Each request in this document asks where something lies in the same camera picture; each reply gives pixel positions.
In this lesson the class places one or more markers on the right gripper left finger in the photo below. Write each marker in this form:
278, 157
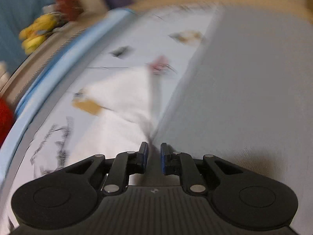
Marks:
120, 169

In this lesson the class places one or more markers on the dark red cushion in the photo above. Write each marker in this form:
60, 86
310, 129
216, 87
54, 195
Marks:
72, 9

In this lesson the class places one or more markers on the grey deer print bedsheet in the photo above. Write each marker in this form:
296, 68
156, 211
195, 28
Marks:
233, 81

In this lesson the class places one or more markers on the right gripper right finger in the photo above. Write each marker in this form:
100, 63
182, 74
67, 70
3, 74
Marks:
182, 165

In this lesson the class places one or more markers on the yellow plush toys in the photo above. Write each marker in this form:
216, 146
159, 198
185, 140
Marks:
36, 33

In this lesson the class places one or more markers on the light blue cloud sheet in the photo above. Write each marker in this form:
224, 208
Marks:
56, 69

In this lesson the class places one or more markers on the blue curtain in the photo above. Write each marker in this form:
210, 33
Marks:
15, 16

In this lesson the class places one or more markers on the red folded blanket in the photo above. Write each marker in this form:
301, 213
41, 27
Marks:
6, 120

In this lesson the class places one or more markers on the white long sleeve garment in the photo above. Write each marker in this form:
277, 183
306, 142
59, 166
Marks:
128, 93

